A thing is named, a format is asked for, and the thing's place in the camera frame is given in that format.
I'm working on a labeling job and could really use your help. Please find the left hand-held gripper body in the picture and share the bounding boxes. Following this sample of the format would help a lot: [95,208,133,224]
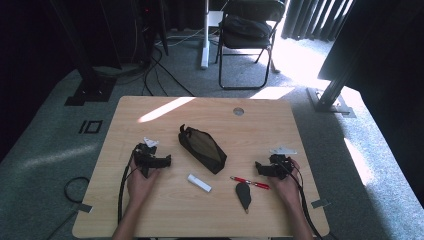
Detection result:
[133,136,161,179]

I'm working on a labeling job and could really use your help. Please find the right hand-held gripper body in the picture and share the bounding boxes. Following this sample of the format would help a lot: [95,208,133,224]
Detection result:
[269,145,298,180]

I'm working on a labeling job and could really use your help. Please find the red pen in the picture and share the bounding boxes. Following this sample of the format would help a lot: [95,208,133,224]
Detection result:
[229,175,271,191]

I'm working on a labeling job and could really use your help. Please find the black pencil case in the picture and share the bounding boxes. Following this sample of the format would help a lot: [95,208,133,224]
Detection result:
[177,123,228,175]

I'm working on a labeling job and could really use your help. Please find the person's right hand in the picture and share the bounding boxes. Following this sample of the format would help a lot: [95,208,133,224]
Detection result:
[267,158,303,210]

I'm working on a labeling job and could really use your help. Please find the person's left hand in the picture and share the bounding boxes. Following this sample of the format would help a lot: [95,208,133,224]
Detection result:
[126,158,162,208]

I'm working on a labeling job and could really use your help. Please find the white eraser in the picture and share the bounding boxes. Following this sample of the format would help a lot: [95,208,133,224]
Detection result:
[186,173,213,193]

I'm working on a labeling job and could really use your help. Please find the black metal stand with plate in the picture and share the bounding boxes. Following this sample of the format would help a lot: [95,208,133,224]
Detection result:
[306,0,372,119]

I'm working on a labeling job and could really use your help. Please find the black stand with square base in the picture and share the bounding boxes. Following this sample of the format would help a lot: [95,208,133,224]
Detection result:
[49,0,118,107]

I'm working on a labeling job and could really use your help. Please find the black folding chair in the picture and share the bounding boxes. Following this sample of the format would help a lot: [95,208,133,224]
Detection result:
[214,0,288,91]

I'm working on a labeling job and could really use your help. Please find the white desk leg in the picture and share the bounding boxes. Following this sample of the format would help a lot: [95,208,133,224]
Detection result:
[200,0,212,70]

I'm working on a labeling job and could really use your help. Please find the dark equipment rack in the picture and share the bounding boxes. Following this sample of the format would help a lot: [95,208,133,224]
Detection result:
[132,0,169,66]

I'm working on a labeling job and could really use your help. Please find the black bag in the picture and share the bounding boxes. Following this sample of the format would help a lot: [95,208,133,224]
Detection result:
[222,14,273,42]

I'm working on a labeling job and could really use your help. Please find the dark pleated curtain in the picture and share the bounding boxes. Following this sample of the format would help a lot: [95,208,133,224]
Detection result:
[280,0,355,43]

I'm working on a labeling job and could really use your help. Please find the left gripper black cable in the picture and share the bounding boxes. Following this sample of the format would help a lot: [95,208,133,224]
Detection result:
[117,148,140,225]

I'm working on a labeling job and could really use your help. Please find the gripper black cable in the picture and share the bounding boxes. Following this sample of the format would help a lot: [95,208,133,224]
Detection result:
[283,156,324,240]
[117,148,140,225]

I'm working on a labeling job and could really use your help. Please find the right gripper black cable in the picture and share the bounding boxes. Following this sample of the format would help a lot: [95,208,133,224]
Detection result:
[283,156,324,240]

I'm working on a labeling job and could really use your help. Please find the black floor cables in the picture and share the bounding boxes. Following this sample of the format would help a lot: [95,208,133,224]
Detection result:
[142,46,196,98]

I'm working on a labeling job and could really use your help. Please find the black looped floor cable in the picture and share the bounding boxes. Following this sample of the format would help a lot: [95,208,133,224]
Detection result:
[63,176,91,205]

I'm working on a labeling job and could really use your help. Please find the white floor cable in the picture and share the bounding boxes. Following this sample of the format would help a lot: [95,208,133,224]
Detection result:
[154,27,222,48]

